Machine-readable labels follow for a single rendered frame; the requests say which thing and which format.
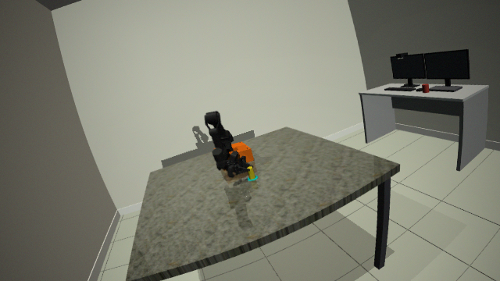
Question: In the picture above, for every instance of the yellow tall cylinder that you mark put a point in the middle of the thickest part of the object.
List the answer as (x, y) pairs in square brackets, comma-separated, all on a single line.
[(251, 173)]

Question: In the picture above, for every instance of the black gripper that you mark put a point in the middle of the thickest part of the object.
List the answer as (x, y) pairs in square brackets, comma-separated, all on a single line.
[(239, 167)]

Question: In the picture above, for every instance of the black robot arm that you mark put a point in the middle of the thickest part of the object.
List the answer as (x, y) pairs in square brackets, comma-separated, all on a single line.
[(222, 139)]

